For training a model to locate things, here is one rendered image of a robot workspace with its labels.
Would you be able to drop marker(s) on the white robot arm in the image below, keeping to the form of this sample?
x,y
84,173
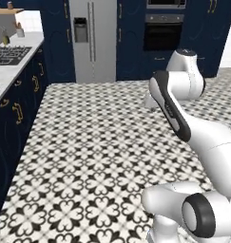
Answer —
x,y
212,139

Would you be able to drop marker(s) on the black built-in microwave oven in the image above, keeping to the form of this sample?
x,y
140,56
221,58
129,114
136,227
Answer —
x,y
166,3

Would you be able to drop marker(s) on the navy base cupboard run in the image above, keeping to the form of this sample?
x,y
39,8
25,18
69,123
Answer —
x,y
12,133

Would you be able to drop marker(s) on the small brown jar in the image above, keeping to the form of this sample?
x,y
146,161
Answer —
x,y
10,5

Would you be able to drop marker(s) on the stainless steel fridge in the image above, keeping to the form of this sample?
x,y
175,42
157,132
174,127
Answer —
x,y
101,41

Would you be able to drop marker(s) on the black gas hob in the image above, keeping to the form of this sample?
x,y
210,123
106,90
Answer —
x,y
10,54

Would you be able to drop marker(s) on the navy tall cupboard run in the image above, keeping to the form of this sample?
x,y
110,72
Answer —
x,y
130,47

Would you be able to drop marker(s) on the wooden wall shelf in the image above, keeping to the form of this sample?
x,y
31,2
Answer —
x,y
7,11

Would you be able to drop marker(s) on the grey range hood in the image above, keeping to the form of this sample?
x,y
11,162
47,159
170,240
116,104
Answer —
x,y
1,27

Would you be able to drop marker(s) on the olive green bottle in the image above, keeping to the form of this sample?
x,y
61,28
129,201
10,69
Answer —
x,y
5,38

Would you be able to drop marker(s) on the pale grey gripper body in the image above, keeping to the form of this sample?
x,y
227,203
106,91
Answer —
x,y
151,102

